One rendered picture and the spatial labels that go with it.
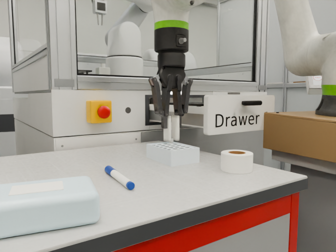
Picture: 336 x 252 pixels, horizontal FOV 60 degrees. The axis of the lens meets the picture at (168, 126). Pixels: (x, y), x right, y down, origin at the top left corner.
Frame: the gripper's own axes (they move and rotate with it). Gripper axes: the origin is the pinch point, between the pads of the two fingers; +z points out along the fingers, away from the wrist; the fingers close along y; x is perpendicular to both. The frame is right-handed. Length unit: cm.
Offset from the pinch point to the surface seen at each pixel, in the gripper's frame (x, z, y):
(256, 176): -27.1, 7.6, 3.4
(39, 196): -29.4, 3.2, -38.1
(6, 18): 354, -104, -15
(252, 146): 30, 16, 66
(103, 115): 19.5, -3.0, -12.3
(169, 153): -10.0, 4.5, -7.1
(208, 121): -6.2, -1.9, 8.0
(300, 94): 89, -10, 192
